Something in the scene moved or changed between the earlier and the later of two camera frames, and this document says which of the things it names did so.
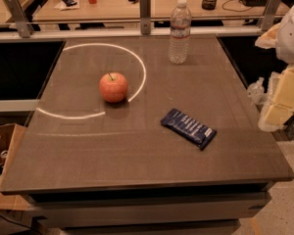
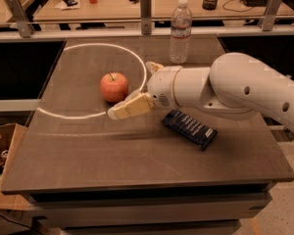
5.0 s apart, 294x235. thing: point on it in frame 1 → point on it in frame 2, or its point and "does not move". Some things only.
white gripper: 291,36 → 161,86
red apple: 113,87 does not move
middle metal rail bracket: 145,12 does not move
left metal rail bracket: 23,23 does not move
